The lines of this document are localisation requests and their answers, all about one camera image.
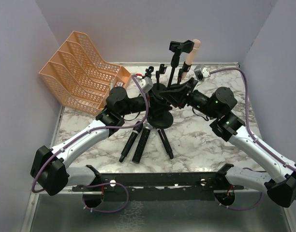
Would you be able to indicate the orange plastic file organizer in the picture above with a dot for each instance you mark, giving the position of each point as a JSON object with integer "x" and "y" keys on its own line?
{"x": 79, "y": 77}

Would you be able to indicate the small black tripod stand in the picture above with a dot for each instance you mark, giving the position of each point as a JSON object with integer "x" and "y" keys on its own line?
{"x": 149, "y": 71}

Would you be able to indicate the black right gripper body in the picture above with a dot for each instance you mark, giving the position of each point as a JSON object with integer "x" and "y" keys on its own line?
{"x": 186, "y": 92}

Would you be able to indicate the beige pink microphone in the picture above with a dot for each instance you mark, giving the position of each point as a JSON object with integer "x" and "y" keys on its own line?
{"x": 190, "y": 57}

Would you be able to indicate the small red white box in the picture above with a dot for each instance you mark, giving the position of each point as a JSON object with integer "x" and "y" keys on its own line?
{"x": 119, "y": 84}

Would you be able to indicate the silver mesh head black microphone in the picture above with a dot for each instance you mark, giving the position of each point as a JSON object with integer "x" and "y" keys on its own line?
{"x": 142, "y": 143}

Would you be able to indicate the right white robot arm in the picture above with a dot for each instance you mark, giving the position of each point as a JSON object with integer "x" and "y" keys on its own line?
{"x": 279, "y": 179}

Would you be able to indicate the black microphone with white ring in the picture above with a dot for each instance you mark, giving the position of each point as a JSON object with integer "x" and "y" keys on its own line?
{"x": 165, "y": 143}

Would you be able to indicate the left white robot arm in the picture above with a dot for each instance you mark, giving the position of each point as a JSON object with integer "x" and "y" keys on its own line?
{"x": 51, "y": 166}

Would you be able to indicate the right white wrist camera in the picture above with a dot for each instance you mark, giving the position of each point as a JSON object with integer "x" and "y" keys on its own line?
{"x": 201, "y": 72}

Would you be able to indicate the black stand with round base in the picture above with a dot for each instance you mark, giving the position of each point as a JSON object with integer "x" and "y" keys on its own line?
{"x": 181, "y": 73}

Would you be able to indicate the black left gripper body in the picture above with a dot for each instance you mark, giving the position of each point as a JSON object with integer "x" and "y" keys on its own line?
{"x": 151, "y": 102}

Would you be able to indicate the black mounting rail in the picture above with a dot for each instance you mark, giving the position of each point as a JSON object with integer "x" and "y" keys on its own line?
{"x": 170, "y": 186}

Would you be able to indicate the black microphone at far left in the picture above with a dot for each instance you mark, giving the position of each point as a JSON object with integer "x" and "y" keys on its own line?
{"x": 135, "y": 132}

